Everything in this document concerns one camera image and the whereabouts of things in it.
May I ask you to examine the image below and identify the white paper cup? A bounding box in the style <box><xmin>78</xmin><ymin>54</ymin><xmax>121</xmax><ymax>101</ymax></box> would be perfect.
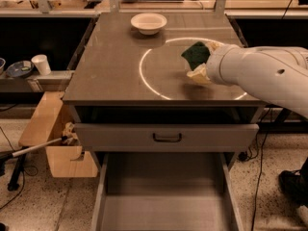
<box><xmin>31</xmin><ymin>54</ymin><xmax>51</xmax><ymax>75</ymax></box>

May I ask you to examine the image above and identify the top drawer with black handle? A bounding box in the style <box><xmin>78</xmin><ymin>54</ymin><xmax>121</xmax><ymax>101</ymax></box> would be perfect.
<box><xmin>75</xmin><ymin>123</ymin><xmax>259</xmax><ymax>152</ymax></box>

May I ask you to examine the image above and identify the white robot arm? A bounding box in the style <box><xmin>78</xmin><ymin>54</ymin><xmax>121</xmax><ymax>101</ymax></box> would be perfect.
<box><xmin>182</xmin><ymin>41</ymin><xmax>308</xmax><ymax>117</ymax></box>

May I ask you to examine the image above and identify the grey drawer cabinet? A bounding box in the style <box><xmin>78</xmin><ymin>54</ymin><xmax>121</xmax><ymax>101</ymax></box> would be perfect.
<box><xmin>62</xmin><ymin>12</ymin><xmax>273</xmax><ymax>162</ymax></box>

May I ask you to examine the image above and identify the blue plate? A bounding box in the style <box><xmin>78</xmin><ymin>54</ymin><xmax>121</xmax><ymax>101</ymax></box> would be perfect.
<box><xmin>6</xmin><ymin>61</ymin><xmax>34</xmax><ymax>78</ymax></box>

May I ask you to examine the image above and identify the white paper bowl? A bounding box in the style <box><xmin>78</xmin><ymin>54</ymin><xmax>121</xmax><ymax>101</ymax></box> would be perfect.
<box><xmin>131</xmin><ymin>13</ymin><xmax>167</xmax><ymax>36</ymax></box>

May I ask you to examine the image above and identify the open grey middle drawer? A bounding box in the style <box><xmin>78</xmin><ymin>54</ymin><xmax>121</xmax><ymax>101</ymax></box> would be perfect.
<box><xmin>90</xmin><ymin>153</ymin><xmax>244</xmax><ymax>231</ymax></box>

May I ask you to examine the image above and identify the green scrubbing sponge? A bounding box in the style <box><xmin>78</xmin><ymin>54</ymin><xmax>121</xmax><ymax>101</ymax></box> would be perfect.
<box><xmin>181</xmin><ymin>41</ymin><xmax>211</xmax><ymax>70</ymax></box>

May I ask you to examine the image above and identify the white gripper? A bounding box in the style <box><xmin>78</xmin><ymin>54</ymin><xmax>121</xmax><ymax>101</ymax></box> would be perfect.
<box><xmin>187</xmin><ymin>41</ymin><xmax>244</xmax><ymax>86</ymax></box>

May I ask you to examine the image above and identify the black shoe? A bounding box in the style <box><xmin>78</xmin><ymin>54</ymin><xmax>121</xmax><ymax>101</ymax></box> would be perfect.
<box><xmin>278</xmin><ymin>158</ymin><xmax>308</xmax><ymax>207</ymax></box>

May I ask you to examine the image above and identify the black floor cable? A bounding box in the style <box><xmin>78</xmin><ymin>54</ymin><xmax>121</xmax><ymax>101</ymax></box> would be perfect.
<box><xmin>239</xmin><ymin>108</ymin><xmax>273</xmax><ymax>231</ymax></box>

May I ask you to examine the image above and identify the grey side shelf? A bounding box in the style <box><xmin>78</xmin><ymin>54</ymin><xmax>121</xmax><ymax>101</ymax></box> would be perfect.
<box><xmin>0</xmin><ymin>70</ymin><xmax>74</xmax><ymax>92</ymax></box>

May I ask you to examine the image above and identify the metal pole with black stand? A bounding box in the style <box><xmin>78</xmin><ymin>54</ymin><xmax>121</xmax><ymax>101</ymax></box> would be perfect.
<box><xmin>0</xmin><ymin>136</ymin><xmax>68</xmax><ymax>192</ymax></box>

